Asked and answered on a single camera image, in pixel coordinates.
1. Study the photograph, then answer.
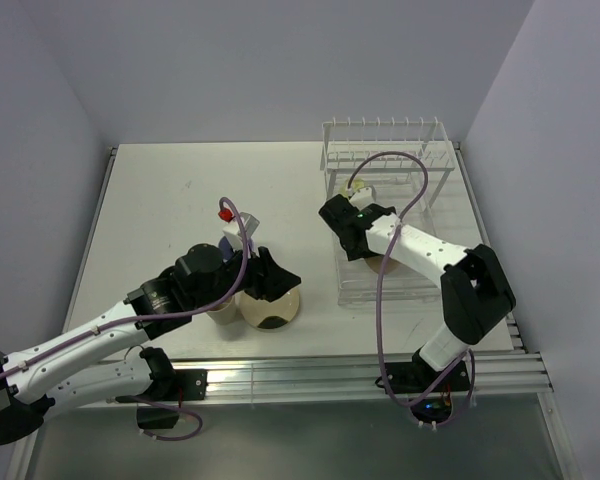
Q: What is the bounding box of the yellow-green mug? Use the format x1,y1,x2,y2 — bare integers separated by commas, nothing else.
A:
337,178,370,198

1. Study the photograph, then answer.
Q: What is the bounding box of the aluminium front rail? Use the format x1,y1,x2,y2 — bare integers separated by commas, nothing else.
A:
174,351,553,405

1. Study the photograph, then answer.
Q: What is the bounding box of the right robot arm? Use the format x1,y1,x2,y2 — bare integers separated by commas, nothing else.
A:
318,195,516,390

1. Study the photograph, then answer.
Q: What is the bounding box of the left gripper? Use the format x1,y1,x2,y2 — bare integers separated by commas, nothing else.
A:
189,237,300,310

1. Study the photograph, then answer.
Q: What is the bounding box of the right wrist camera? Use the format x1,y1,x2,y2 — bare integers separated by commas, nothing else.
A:
349,186,377,210

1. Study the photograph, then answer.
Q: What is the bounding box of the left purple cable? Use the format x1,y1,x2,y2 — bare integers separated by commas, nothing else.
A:
0,197,255,396

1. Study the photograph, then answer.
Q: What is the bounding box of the white ceramic bowl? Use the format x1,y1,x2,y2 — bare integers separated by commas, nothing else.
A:
362,253,406,276

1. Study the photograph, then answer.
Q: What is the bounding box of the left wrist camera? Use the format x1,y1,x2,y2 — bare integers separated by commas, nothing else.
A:
222,212,260,251

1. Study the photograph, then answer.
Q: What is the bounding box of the lower purple cable loop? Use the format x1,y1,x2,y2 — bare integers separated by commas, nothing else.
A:
136,399,204,442

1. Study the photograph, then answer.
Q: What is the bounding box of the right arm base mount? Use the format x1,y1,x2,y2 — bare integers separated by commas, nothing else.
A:
385,361,470,394

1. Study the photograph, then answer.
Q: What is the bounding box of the purple plastic cup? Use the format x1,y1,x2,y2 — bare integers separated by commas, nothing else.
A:
218,236,234,262

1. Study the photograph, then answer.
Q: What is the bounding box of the beige plastic cup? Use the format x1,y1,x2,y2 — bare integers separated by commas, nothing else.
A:
206,296,237,326

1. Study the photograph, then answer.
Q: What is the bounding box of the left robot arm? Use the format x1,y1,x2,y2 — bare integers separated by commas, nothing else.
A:
0,244,301,446

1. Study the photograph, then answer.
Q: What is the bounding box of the cream floral plate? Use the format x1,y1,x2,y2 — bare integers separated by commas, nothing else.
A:
238,287,301,332

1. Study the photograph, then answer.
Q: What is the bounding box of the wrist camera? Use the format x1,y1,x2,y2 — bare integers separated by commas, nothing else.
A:
349,186,377,210
222,212,260,251

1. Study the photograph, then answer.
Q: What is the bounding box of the white wire dish rack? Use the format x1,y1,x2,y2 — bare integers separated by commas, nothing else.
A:
319,117,456,308

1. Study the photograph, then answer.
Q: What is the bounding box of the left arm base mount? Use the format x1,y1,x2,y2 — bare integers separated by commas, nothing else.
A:
114,367,209,404

